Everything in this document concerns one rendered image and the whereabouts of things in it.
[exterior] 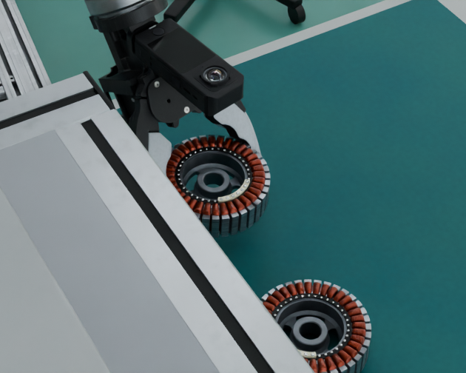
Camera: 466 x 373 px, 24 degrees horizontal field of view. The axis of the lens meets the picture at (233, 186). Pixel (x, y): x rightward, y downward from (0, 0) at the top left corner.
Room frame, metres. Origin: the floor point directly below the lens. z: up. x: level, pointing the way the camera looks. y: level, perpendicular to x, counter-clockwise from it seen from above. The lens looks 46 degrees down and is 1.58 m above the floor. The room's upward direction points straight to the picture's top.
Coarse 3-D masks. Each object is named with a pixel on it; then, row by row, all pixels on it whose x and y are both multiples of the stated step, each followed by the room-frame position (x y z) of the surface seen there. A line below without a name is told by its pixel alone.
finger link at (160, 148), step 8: (152, 136) 0.75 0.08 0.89; (160, 136) 0.75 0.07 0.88; (152, 144) 0.74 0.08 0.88; (160, 144) 0.75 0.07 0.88; (168, 144) 0.75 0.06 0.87; (152, 152) 0.74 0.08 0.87; (160, 152) 0.74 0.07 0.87; (168, 152) 0.75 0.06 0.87; (160, 160) 0.74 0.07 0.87; (168, 160) 0.74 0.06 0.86
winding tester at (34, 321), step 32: (0, 192) 0.26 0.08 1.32; (0, 224) 0.24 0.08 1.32; (0, 256) 0.23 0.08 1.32; (32, 256) 0.23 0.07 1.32; (0, 288) 0.22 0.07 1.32; (32, 288) 0.22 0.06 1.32; (0, 320) 0.20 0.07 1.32; (32, 320) 0.20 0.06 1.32; (64, 320) 0.20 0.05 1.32; (0, 352) 0.19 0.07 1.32; (32, 352) 0.19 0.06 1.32; (64, 352) 0.19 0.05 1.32; (96, 352) 0.19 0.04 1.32
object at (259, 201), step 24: (192, 144) 0.79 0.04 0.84; (216, 144) 0.79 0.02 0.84; (240, 144) 0.79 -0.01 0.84; (168, 168) 0.75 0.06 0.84; (192, 168) 0.77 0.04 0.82; (216, 168) 0.76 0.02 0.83; (240, 168) 0.76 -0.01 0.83; (264, 168) 0.76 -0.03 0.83; (192, 192) 0.74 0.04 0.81; (216, 192) 0.73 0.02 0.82; (240, 192) 0.72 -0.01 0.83; (264, 192) 0.73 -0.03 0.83; (216, 216) 0.70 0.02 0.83; (240, 216) 0.70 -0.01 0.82
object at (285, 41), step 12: (396, 0) 1.16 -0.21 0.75; (408, 0) 1.16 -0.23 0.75; (444, 0) 1.16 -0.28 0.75; (456, 0) 1.16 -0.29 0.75; (360, 12) 1.13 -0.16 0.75; (372, 12) 1.13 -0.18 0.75; (456, 12) 1.13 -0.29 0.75; (324, 24) 1.10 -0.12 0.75; (336, 24) 1.10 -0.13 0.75; (288, 36) 1.08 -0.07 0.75; (300, 36) 1.08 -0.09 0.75; (312, 36) 1.08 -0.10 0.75; (264, 48) 1.06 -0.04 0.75; (276, 48) 1.06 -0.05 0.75; (228, 60) 1.03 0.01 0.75; (240, 60) 1.03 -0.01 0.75
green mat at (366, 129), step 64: (256, 64) 1.02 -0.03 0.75; (320, 64) 1.02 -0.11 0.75; (384, 64) 1.02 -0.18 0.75; (448, 64) 1.02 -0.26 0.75; (192, 128) 0.91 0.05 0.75; (256, 128) 0.91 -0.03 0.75; (320, 128) 0.91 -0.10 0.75; (384, 128) 0.91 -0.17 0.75; (448, 128) 0.91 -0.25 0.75; (320, 192) 0.81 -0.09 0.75; (384, 192) 0.81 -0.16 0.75; (448, 192) 0.81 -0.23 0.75; (256, 256) 0.72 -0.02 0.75; (320, 256) 0.72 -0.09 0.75; (384, 256) 0.72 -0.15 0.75; (448, 256) 0.72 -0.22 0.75; (384, 320) 0.63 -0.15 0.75; (448, 320) 0.63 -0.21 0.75
